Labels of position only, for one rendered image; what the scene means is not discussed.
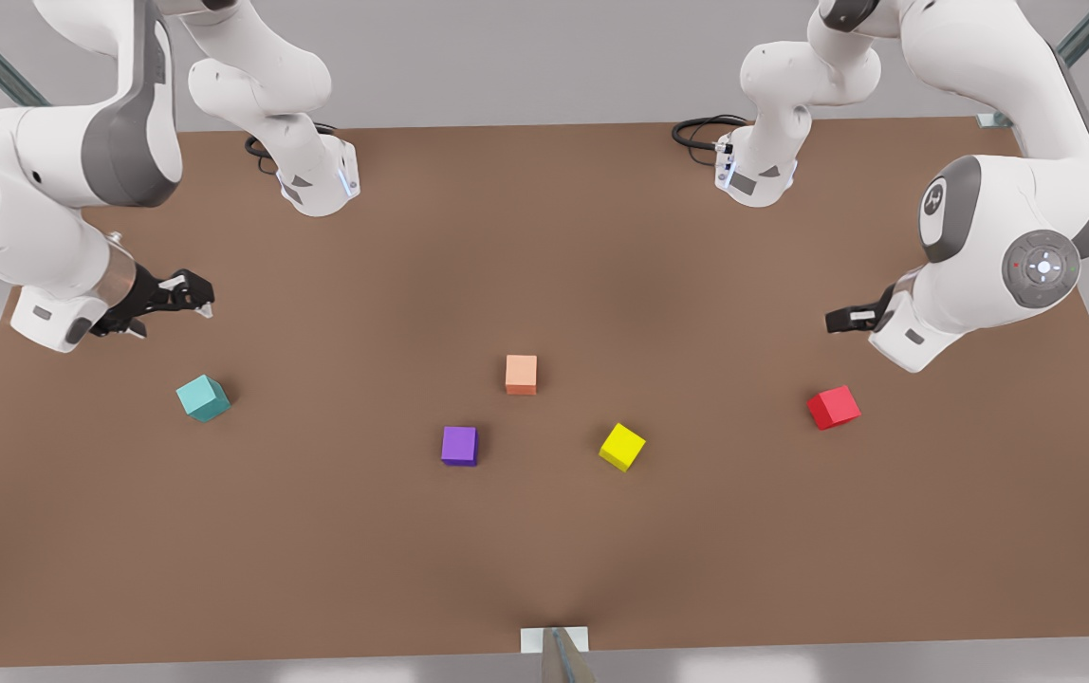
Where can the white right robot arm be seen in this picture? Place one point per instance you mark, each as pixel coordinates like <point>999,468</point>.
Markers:
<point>42,161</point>

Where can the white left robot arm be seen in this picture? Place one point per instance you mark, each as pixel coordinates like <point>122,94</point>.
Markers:
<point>990,228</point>

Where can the teal wooden cube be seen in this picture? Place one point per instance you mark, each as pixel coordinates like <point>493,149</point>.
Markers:
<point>203,397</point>

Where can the red wooden cube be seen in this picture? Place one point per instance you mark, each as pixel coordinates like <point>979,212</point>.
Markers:
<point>833,407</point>

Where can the yellow wooden cube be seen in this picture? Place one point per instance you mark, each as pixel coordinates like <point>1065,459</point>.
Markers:
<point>621,447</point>

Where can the purple wooden cube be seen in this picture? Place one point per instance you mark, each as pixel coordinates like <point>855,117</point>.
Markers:
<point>458,445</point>

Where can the orange wooden cube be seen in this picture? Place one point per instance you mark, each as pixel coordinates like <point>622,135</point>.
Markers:
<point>521,374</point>

